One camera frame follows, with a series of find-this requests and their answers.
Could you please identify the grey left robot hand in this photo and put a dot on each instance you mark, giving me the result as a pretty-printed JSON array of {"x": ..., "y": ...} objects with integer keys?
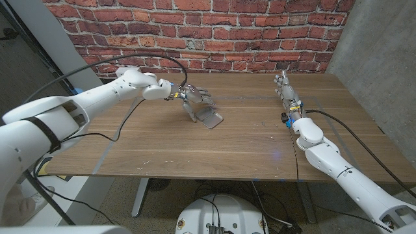
[{"x": 191, "y": 94}]

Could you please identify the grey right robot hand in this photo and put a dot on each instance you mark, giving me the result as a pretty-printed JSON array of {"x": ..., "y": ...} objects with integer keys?
[{"x": 288, "y": 92}]

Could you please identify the silver hinged metal tin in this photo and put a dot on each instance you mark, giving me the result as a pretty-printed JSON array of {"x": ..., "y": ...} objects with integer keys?
[{"x": 213, "y": 121}]

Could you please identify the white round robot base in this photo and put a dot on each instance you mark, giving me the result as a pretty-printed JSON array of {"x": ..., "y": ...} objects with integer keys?
[{"x": 227, "y": 214}]

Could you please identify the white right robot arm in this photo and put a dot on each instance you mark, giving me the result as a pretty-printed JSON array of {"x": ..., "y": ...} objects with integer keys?
[{"x": 357, "y": 185}]

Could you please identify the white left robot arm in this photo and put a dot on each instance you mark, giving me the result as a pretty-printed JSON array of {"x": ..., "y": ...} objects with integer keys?
[{"x": 97, "y": 94}]

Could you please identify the printed red brick backdrop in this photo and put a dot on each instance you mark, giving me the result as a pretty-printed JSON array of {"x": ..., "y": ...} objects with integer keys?
[{"x": 211, "y": 32}]

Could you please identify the black round fan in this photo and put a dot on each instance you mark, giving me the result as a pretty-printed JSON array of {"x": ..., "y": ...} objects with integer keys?
[{"x": 159, "y": 184}]

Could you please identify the grey table leg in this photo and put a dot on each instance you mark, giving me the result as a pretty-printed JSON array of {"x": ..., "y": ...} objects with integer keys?
[
  {"x": 140, "y": 198},
  {"x": 307, "y": 203}
]

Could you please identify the black power adapter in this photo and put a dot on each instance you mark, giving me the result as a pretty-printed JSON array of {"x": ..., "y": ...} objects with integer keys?
[{"x": 291, "y": 229}]

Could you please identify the dark finned base module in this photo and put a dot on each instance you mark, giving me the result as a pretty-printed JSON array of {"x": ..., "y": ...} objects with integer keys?
[{"x": 216, "y": 230}]

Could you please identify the yellow black flat object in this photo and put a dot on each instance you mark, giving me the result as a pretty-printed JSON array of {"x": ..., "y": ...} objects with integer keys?
[{"x": 44, "y": 169}]

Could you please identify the dark grey door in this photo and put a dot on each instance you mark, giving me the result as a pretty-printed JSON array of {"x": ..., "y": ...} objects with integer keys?
[{"x": 19, "y": 65}]

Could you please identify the white robot torso edge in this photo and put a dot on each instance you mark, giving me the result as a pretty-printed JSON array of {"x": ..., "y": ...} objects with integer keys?
[{"x": 65, "y": 230}]

